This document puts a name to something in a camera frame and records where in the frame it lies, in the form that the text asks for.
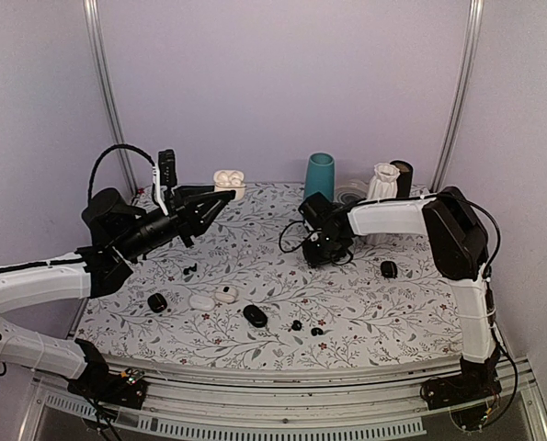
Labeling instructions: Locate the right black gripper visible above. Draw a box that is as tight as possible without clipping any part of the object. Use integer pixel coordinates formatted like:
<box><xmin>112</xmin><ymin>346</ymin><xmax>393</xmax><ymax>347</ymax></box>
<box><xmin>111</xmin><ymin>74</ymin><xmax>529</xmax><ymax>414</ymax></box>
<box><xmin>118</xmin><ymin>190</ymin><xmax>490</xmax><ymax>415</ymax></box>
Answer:
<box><xmin>301</xmin><ymin>232</ymin><xmax>346</xmax><ymax>268</ymax></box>

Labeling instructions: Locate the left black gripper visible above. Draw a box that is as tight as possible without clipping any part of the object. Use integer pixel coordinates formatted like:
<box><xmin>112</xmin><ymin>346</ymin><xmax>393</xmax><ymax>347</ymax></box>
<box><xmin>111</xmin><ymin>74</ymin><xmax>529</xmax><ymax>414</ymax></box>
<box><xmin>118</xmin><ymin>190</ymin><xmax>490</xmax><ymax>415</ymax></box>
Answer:
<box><xmin>115</xmin><ymin>184</ymin><xmax>231</xmax><ymax>261</ymax></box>

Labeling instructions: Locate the cream earbud case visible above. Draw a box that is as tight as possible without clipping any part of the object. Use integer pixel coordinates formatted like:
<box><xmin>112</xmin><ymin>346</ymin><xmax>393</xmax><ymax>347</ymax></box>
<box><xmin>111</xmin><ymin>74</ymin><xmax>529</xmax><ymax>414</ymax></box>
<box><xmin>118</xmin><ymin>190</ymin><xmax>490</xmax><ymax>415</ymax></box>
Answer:
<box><xmin>213</xmin><ymin>170</ymin><xmax>246</xmax><ymax>201</ymax></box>

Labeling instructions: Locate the black earbud charging case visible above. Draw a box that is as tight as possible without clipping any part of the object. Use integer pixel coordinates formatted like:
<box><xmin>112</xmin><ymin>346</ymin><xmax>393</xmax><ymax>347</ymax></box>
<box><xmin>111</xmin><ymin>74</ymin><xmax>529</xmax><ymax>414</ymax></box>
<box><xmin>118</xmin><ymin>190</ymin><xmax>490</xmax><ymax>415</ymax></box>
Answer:
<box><xmin>380</xmin><ymin>261</ymin><xmax>398</xmax><ymax>278</ymax></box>

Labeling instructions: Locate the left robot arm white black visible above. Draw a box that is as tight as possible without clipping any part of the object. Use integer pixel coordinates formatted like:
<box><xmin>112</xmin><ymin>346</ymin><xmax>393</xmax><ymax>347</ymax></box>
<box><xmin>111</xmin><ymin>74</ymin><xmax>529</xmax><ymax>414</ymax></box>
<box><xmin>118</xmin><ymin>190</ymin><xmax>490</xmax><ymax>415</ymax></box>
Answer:
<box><xmin>0</xmin><ymin>186</ymin><xmax>235</xmax><ymax>399</ymax></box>

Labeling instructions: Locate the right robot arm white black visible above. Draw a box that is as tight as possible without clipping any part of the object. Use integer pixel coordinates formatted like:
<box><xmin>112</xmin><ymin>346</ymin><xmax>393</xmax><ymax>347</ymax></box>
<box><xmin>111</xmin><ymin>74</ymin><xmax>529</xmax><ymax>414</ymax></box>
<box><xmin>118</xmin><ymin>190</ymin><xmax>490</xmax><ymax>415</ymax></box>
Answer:
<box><xmin>298</xmin><ymin>187</ymin><xmax>501</xmax><ymax>401</ymax></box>

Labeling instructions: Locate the black oval earbud case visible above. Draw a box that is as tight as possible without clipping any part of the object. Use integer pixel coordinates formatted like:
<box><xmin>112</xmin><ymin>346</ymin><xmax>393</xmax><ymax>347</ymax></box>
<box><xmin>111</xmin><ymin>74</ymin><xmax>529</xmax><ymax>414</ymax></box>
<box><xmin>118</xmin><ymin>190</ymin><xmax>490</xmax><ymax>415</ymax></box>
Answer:
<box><xmin>243</xmin><ymin>305</ymin><xmax>268</xmax><ymax>328</ymax></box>

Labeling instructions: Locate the white open earbud case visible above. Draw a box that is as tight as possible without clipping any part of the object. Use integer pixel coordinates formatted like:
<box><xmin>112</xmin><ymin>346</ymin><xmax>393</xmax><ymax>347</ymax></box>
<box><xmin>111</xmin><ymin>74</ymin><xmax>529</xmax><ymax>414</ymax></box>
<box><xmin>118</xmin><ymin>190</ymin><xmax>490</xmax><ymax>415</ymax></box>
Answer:
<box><xmin>214</xmin><ymin>286</ymin><xmax>238</xmax><ymax>304</ymax></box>

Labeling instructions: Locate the white closed earbud case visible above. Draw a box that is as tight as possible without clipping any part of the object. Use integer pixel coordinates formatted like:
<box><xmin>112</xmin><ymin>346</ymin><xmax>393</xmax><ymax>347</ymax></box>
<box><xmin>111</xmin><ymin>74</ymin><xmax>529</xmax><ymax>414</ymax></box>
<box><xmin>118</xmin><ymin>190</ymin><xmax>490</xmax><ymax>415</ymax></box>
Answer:
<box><xmin>188</xmin><ymin>294</ymin><xmax>215</xmax><ymax>312</ymax></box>

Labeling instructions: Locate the black small earbud case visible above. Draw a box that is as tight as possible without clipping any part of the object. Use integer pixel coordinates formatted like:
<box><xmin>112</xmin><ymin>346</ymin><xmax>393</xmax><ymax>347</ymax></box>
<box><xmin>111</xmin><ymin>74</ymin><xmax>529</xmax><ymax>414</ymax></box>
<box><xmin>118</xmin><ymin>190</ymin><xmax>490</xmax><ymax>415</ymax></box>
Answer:
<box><xmin>147</xmin><ymin>293</ymin><xmax>167</xmax><ymax>313</ymax></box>

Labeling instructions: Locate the black earbud pair left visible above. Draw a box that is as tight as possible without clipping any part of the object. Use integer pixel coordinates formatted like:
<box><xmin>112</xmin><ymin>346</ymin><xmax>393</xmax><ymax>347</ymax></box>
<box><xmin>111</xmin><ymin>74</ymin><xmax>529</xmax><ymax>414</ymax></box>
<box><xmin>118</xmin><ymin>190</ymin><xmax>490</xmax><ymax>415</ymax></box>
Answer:
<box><xmin>183</xmin><ymin>265</ymin><xmax>198</xmax><ymax>276</ymax></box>

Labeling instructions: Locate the teal tall vase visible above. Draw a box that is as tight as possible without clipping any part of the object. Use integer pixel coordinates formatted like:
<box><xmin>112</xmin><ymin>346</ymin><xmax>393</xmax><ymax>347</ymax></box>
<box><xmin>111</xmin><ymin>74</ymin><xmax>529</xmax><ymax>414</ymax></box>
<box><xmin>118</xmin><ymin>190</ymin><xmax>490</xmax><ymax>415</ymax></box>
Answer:
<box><xmin>303</xmin><ymin>153</ymin><xmax>335</xmax><ymax>201</ymax></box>

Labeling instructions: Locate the white ribbed vase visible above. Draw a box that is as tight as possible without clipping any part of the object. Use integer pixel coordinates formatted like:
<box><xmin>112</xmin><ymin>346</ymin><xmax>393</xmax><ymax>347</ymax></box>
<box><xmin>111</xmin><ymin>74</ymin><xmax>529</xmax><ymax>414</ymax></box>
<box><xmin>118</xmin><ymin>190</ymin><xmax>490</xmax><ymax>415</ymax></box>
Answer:
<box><xmin>367</xmin><ymin>163</ymin><xmax>400</xmax><ymax>200</ymax></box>

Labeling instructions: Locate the floral patterned table mat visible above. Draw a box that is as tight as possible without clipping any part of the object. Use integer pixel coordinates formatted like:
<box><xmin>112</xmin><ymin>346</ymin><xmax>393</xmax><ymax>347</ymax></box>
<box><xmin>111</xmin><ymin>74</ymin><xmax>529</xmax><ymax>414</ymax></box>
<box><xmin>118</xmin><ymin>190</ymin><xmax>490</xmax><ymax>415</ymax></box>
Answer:
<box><xmin>76</xmin><ymin>184</ymin><xmax>462</xmax><ymax>371</ymax></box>

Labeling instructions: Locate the dark brown cylinder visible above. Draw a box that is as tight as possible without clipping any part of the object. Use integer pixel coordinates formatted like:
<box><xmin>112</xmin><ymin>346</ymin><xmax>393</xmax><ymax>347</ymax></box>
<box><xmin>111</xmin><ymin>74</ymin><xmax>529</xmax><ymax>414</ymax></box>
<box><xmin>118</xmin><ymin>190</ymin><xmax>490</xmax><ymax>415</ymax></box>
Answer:
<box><xmin>390</xmin><ymin>160</ymin><xmax>414</xmax><ymax>198</ymax></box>

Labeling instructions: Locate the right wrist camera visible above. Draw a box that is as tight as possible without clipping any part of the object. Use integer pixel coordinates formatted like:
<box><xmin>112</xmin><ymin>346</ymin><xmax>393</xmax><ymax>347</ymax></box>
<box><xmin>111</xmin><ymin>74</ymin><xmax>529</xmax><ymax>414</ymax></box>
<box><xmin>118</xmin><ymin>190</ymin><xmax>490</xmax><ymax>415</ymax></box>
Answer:
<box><xmin>298</xmin><ymin>192</ymin><xmax>335</xmax><ymax>230</ymax></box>

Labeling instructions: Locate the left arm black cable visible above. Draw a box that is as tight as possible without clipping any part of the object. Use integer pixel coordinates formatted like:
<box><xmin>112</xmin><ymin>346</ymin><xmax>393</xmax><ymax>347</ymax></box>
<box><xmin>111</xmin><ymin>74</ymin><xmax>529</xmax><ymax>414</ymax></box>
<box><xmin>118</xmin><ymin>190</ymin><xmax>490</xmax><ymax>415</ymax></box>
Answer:
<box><xmin>86</xmin><ymin>143</ymin><xmax>157</xmax><ymax>203</ymax></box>

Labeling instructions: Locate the front aluminium rail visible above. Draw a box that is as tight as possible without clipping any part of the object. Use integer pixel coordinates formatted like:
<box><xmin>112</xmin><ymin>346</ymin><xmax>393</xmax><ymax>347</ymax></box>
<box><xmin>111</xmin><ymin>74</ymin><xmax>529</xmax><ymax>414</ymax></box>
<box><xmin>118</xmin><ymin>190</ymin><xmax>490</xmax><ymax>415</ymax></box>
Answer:
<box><xmin>19</xmin><ymin>356</ymin><xmax>547</xmax><ymax>440</ymax></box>

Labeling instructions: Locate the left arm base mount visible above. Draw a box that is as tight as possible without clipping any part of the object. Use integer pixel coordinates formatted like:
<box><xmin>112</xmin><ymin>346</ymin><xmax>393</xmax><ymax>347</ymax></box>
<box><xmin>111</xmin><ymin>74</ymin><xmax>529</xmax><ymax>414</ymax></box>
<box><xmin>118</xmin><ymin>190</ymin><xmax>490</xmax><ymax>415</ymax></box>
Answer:
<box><xmin>67</xmin><ymin>338</ymin><xmax>148</xmax><ymax>410</ymax></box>

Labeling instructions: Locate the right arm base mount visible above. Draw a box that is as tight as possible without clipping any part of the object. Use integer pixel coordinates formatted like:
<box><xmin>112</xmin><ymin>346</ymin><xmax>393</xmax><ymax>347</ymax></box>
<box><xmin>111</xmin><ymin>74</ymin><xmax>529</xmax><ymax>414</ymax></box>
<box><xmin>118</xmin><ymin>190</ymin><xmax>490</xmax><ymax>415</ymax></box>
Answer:
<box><xmin>420</xmin><ymin>357</ymin><xmax>502</xmax><ymax>410</ymax></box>

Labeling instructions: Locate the left aluminium frame post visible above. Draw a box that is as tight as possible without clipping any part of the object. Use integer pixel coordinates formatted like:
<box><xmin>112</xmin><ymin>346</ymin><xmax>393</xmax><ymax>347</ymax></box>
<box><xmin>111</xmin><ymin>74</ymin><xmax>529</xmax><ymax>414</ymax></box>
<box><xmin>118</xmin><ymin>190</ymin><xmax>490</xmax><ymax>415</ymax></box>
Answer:
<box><xmin>82</xmin><ymin>0</ymin><xmax>139</xmax><ymax>194</ymax></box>

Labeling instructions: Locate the aluminium frame post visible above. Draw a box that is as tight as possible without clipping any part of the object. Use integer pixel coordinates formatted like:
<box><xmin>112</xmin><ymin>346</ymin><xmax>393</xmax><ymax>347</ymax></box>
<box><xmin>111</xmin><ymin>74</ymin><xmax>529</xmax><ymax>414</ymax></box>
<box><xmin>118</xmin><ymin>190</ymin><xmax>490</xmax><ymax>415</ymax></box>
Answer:
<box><xmin>82</xmin><ymin>0</ymin><xmax>139</xmax><ymax>194</ymax></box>
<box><xmin>430</xmin><ymin>0</ymin><xmax>484</xmax><ymax>192</ymax></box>

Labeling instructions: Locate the right aluminium frame post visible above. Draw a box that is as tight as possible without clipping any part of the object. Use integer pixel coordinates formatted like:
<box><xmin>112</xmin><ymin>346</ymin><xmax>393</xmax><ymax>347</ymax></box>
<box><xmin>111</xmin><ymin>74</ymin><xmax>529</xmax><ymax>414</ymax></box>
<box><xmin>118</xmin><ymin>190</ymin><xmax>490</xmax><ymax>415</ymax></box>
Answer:
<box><xmin>430</xmin><ymin>0</ymin><xmax>484</xmax><ymax>192</ymax></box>

